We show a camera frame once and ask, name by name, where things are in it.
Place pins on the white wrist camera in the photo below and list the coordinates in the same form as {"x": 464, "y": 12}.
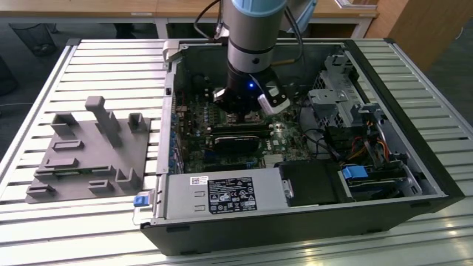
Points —
{"x": 274, "y": 104}

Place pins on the wooden cabinet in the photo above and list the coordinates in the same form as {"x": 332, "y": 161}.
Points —
{"x": 425, "y": 27}

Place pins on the blue disk carrier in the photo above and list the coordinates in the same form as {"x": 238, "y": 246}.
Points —
{"x": 354, "y": 173}

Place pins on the silver chipset heat sink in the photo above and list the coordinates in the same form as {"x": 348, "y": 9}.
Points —
{"x": 273, "y": 160}

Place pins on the black hard disk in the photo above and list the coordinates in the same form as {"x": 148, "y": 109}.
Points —
{"x": 373, "y": 188}

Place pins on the silver power supply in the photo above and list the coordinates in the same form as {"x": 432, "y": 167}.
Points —
{"x": 184, "y": 199}

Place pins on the black mesh waste bin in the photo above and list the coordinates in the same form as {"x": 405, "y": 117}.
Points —
{"x": 35, "y": 38}

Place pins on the blue case latch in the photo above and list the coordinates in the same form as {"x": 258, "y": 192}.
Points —
{"x": 141, "y": 201}

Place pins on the silver drive cage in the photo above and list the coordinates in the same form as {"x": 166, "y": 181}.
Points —
{"x": 332, "y": 108}

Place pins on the CPU socket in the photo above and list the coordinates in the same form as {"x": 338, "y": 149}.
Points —
{"x": 230, "y": 121}

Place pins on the white book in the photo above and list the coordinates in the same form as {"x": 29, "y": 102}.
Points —
{"x": 360, "y": 2}

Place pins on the black plastic shroud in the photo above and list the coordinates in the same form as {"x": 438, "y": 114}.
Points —
{"x": 313, "y": 183}

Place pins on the wooden desk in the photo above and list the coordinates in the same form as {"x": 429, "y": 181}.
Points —
{"x": 111, "y": 7}

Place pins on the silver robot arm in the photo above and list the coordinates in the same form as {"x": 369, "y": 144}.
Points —
{"x": 250, "y": 36}

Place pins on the grey parts rack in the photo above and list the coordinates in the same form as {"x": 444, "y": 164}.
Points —
{"x": 92, "y": 166}

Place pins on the black PC case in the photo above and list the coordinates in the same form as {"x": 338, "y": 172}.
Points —
{"x": 258, "y": 235}

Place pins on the green RAM stick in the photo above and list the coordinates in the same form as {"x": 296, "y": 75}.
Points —
{"x": 72, "y": 172}

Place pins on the green motherboard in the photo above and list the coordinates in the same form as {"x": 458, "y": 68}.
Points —
{"x": 288, "y": 133}

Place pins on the graphics card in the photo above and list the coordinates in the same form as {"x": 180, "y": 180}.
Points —
{"x": 236, "y": 145}

